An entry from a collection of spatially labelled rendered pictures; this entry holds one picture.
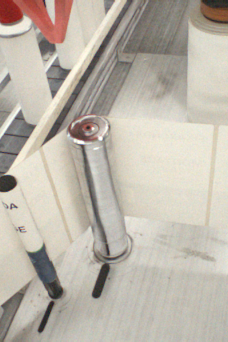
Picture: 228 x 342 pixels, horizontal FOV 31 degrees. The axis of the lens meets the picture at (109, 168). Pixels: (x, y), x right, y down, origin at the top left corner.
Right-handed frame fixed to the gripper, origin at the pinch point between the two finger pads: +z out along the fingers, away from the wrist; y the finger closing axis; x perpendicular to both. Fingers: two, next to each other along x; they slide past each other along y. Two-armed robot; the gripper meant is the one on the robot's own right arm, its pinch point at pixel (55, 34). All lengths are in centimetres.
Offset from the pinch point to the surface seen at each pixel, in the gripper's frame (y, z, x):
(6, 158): 1.9, 21.5, 14.2
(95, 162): -10.9, 5.7, -7.0
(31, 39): 11.1, 7.0, 10.1
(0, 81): 9.3, 13.2, 16.2
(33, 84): 9.7, 13.5, 11.0
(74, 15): 26.0, 11.1, 10.3
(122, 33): 41.0, 22.4, 7.7
